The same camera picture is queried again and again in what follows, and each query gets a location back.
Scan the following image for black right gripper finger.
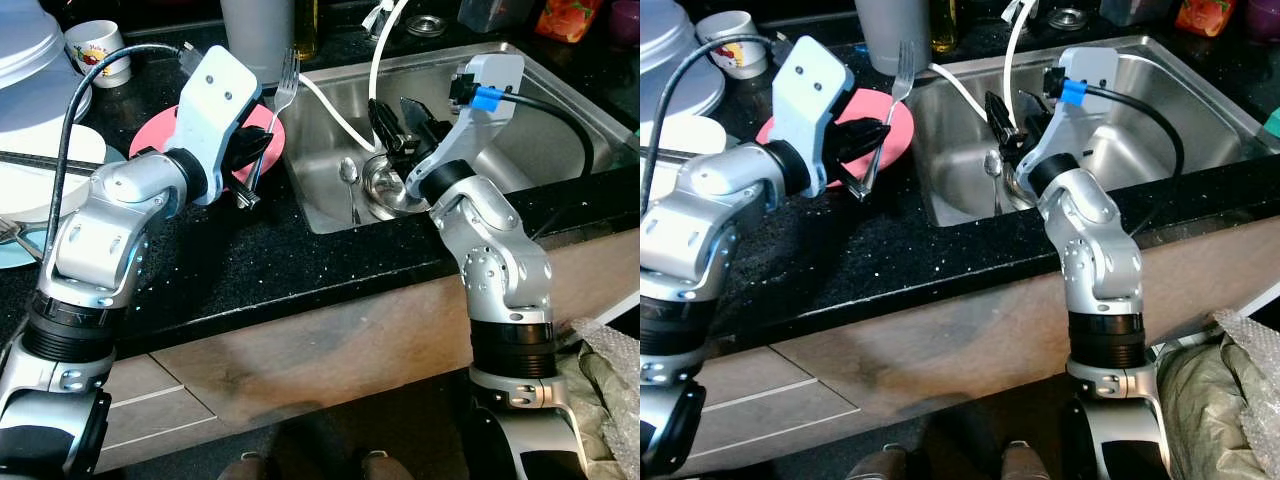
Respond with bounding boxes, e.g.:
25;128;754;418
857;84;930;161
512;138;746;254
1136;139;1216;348
372;97;399;156
400;96;447;136
1018;88;1053;129
986;92;1016;151

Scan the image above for silver spoon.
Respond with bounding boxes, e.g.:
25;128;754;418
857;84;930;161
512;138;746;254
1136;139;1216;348
338;157;363;226
983;150;1004;216

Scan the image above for silver fork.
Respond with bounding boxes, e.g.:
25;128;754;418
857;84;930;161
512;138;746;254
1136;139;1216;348
240;50;301;211
855;42;917;199

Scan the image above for pink plate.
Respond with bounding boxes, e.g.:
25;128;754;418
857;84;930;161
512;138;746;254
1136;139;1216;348
130;100;286;191
755;88;914;189

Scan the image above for stainless steel sink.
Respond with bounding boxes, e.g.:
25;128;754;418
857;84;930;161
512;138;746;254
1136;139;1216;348
280;40;613;236
905;35;1280;229

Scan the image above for grey tumbler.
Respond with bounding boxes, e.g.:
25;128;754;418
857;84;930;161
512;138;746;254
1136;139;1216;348
855;0;933;76
220;0;296;86

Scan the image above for glass oil bottle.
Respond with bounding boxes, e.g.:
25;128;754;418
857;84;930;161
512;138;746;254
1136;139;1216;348
930;0;959;53
292;0;319;61

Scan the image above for dark container with yellow lid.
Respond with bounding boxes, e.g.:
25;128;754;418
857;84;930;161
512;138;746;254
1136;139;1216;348
1100;0;1171;26
458;0;531;33

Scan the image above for brown cabinet front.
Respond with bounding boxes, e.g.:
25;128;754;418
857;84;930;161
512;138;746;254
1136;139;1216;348
700;215;1280;466
95;225;641;471

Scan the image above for large white plate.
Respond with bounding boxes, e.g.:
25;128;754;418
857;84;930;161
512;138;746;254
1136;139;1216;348
640;65;726;121
0;80;96;136

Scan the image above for white printed mug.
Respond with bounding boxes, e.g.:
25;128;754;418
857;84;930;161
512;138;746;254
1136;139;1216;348
695;10;769;81
65;20;133;89

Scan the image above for white flat plate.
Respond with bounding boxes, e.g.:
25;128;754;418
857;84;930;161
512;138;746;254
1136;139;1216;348
0;125;108;223
640;112;706;201

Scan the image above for red juice carton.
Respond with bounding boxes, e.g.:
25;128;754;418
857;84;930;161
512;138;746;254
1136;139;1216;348
535;0;606;44
1175;0;1241;38

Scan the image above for stacked white bowls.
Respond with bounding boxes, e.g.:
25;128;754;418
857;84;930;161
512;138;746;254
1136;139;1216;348
640;0;691;81
0;0;66;91

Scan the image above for purple cup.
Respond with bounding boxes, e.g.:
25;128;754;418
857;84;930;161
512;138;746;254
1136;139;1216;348
1245;0;1280;43
608;0;641;46

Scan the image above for silver utensil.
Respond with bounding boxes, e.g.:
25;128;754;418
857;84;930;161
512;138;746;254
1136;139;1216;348
0;220;43;259

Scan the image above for light blue plate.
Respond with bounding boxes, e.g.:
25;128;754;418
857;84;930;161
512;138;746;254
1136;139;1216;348
0;225;46;271

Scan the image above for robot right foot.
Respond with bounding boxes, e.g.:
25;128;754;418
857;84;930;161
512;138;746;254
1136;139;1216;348
360;450;413;480
1000;440;1051;480

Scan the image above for bubble wrap bag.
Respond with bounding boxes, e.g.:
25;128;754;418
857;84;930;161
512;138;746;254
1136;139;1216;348
555;318;641;480
1155;310;1280;480

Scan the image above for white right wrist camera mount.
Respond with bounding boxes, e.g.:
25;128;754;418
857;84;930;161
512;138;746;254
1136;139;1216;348
405;53;526;199
1015;45;1121;186

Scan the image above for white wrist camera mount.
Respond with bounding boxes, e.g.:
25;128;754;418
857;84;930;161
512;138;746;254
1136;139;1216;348
775;37;856;191
405;53;526;199
1015;45;1121;186
175;45;263;206

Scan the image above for white hose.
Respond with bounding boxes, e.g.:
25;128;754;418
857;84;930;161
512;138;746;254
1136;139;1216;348
928;0;1036;131
298;0;411;156

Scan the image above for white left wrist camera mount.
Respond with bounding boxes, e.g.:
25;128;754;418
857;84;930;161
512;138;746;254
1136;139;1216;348
175;45;263;206
775;37;856;191

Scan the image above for black cable with blue tape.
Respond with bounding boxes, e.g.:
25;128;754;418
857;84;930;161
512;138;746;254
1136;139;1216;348
450;75;596;241
1042;65;1186;236

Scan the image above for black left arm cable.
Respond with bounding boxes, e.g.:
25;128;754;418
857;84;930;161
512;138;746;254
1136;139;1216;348
643;35;791;196
45;42;206;291

